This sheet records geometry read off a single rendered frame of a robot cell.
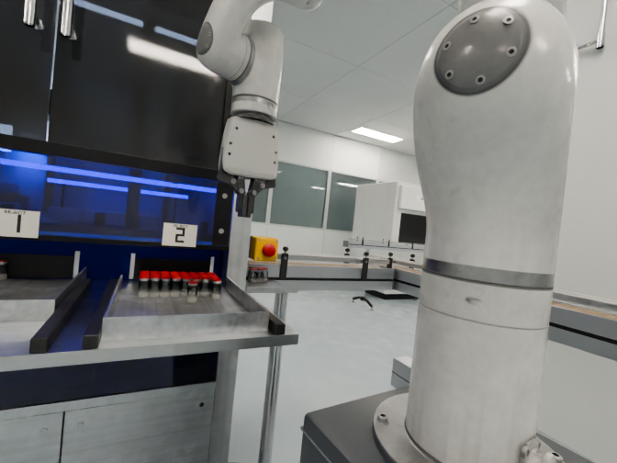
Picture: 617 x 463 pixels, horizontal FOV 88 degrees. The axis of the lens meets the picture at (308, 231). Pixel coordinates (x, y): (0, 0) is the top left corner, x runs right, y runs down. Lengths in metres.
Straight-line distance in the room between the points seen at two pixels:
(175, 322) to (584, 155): 1.65
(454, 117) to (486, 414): 0.26
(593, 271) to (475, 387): 1.39
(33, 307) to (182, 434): 0.59
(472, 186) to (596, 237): 1.41
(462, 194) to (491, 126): 0.06
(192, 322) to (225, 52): 0.43
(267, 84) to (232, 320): 0.41
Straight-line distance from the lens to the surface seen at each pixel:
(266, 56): 0.61
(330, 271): 1.22
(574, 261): 1.73
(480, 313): 0.33
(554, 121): 0.30
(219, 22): 0.57
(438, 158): 0.32
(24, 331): 0.66
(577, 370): 1.77
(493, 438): 0.37
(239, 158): 0.57
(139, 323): 0.57
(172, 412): 1.07
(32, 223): 0.94
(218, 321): 0.59
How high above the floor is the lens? 1.08
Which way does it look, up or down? 1 degrees down
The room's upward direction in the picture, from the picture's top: 6 degrees clockwise
